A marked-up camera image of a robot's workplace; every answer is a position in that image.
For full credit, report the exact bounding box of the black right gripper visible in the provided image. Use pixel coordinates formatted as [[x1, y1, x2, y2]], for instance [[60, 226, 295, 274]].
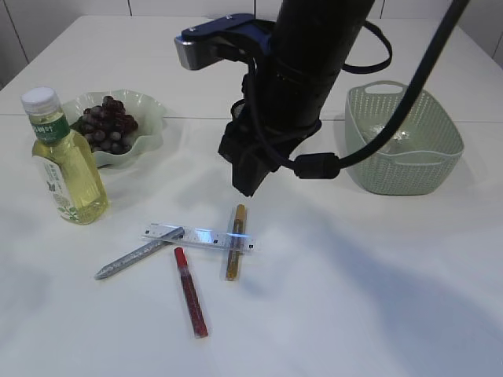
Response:
[[218, 113, 322, 196]]

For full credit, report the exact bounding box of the clear plastic ruler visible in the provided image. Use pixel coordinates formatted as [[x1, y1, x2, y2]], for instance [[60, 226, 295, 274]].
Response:
[[142, 223, 259, 254]]

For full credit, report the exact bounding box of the gold glitter pen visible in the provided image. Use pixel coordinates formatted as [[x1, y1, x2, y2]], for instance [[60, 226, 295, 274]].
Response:
[[225, 204, 247, 281]]

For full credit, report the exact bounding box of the silver glitter pen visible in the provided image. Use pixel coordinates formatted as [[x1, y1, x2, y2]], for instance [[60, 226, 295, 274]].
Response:
[[94, 227, 185, 280]]

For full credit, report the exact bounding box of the dark purple grape bunch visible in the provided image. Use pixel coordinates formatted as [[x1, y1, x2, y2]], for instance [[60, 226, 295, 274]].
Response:
[[70, 95, 139, 155]]

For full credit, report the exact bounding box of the clear plastic sheet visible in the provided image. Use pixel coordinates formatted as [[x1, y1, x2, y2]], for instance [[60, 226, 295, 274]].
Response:
[[367, 123, 412, 152]]

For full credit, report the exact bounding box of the yellow tea plastic bottle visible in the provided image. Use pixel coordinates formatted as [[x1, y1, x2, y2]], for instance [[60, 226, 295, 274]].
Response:
[[20, 86, 108, 225]]

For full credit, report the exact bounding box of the right black blue robot arm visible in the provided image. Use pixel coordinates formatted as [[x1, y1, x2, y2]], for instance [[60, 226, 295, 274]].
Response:
[[218, 1, 373, 196]]

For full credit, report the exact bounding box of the black mesh pen holder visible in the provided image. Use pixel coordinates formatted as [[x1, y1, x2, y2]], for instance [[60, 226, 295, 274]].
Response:
[[230, 99, 245, 121]]

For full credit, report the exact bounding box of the green wavy glass plate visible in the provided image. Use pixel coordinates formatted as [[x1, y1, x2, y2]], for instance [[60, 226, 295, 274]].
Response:
[[62, 89, 167, 167]]

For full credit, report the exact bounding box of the red glitter pen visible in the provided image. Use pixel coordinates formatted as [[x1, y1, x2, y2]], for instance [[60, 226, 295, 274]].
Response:
[[174, 247, 208, 338]]

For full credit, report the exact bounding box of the green plastic woven basket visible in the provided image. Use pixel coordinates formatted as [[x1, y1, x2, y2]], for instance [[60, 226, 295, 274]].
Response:
[[345, 81, 464, 196]]

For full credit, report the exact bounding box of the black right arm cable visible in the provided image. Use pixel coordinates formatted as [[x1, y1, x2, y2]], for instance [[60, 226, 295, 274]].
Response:
[[239, 0, 472, 181]]

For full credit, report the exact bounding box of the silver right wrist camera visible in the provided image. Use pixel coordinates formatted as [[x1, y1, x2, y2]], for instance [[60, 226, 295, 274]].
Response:
[[174, 13, 275, 71]]

